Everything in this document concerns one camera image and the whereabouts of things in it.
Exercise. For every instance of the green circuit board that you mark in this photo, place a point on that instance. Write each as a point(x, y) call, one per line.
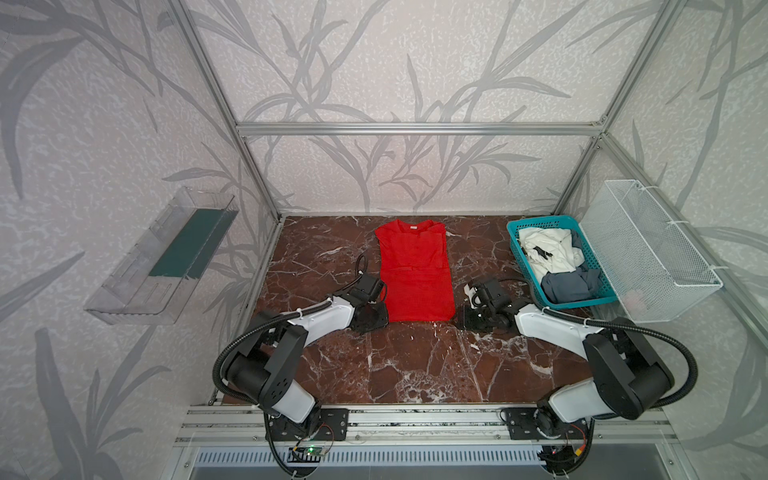
point(309, 454)

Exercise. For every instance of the white t shirt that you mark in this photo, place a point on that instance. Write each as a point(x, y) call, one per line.
point(552, 250)

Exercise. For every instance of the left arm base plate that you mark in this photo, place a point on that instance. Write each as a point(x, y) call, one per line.
point(327, 424)

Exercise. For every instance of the aluminium frame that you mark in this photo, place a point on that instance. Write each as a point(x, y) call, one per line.
point(689, 122)

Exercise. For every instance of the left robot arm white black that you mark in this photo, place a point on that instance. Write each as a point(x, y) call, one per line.
point(260, 366)

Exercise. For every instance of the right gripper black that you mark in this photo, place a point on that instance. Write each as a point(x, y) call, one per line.
point(480, 315)

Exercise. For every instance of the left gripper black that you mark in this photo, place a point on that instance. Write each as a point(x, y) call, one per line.
point(372, 316)

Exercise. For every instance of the grey t shirt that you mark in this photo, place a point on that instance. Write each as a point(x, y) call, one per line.
point(582, 284)

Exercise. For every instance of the white wire mesh basket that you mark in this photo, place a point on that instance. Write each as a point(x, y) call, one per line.
point(652, 266)

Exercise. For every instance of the teal plastic laundry basket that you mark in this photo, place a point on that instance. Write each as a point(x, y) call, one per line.
point(605, 295)

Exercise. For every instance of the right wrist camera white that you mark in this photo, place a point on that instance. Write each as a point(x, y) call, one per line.
point(473, 297)

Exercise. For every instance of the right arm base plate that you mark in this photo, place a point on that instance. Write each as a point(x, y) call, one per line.
point(531, 423)

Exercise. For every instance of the clear acrylic wall shelf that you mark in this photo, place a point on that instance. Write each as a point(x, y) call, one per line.
point(158, 276)

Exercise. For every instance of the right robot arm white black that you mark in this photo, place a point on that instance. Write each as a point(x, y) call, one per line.
point(627, 375)

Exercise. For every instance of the red t shirt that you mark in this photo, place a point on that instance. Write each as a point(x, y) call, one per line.
point(415, 269)

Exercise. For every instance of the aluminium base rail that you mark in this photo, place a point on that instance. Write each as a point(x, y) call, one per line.
point(411, 424)

